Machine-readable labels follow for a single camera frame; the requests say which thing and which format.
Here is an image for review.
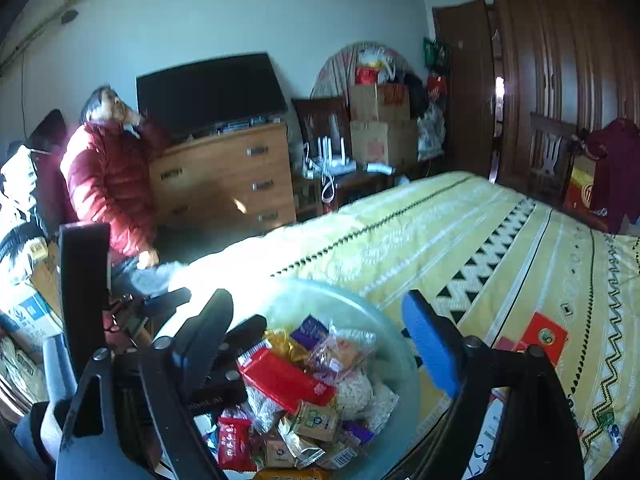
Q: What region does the red and yellow gift box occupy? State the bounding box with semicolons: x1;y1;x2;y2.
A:
564;157;611;221

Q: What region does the dark wooden wardrobe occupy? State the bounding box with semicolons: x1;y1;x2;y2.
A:
487;0;640;211

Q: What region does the black flat television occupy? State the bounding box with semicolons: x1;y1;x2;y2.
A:
136;52;288;143

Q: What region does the flat red box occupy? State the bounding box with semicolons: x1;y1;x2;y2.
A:
520;312;569;367

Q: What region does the pile of mixed snack packets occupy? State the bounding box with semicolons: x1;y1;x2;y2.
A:
215;312;401;480

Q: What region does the carved wooden chair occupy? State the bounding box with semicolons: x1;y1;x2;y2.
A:
530;112;578;206

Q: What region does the white plastic bag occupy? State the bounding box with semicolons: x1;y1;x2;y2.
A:
360;47;401;83

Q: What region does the maroon garment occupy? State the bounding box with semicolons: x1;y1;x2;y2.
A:
585;117;640;233

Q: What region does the grey cloth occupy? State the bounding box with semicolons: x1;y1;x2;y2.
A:
30;335;78;461

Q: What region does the large cardboard box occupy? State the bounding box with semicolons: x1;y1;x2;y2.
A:
350;120;418;171

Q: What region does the white and black printed bag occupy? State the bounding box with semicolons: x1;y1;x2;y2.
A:
0;145;51;281

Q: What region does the black clothing bundle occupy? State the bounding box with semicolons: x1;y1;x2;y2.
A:
400;72;426;121

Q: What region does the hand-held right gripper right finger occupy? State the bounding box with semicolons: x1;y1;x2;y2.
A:
401;289;587;480

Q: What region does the yellow patterned blanket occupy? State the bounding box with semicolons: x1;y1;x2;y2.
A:
170;170;640;480

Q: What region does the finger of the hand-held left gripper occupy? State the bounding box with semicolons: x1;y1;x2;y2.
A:
142;287;193;318
215;315;268;361

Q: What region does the green shopping bag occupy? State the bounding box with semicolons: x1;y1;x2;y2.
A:
424;37;448;71

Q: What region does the light wooden dresser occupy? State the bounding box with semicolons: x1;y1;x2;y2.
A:
149;121;297;238

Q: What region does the dark side table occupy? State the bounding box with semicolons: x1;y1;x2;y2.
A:
292;170;401;221

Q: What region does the white carton box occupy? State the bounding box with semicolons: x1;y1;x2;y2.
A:
462;387;508;480

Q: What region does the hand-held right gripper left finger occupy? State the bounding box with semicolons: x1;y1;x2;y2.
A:
54;288;235;480

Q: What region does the round floral table top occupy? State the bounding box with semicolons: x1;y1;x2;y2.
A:
312;42;418;101

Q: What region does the brown wooden door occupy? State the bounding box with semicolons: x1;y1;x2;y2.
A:
432;0;501;183

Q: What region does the blue print cardboard box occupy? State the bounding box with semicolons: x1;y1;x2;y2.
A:
0;280;66;356

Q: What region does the white printed sack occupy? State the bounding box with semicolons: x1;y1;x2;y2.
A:
417;105;446;161

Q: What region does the dark wooden chair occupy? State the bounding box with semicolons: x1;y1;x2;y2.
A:
291;96;351;161

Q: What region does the white router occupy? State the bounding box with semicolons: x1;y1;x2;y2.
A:
305;135;356;176

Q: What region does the white cable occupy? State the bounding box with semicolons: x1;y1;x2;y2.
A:
320;170;338;206

